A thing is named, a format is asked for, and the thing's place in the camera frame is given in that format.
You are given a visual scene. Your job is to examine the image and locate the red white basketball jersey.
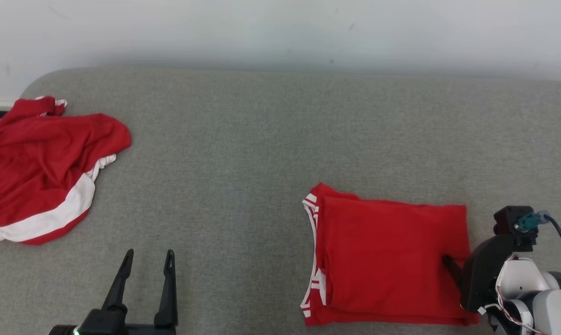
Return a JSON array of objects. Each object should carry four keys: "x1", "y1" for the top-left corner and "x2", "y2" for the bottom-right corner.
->
[{"x1": 300, "y1": 182, "x2": 480, "y2": 327}]

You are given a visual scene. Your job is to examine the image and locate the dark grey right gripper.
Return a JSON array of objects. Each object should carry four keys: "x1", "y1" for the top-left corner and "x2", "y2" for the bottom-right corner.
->
[{"x1": 442, "y1": 234, "x2": 538, "y2": 314}]

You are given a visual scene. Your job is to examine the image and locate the black cable with teal plug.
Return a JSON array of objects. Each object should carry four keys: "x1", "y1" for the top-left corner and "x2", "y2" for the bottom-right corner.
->
[{"x1": 515, "y1": 210, "x2": 561, "y2": 273}]

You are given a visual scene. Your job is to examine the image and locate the red shorts with white stripe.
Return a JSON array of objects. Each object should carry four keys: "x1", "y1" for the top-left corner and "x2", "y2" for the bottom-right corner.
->
[{"x1": 0, "y1": 96, "x2": 132, "y2": 246}]

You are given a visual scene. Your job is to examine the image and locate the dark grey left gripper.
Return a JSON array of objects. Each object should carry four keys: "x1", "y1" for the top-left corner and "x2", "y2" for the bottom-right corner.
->
[{"x1": 49, "y1": 248, "x2": 179, "y2": 335}]

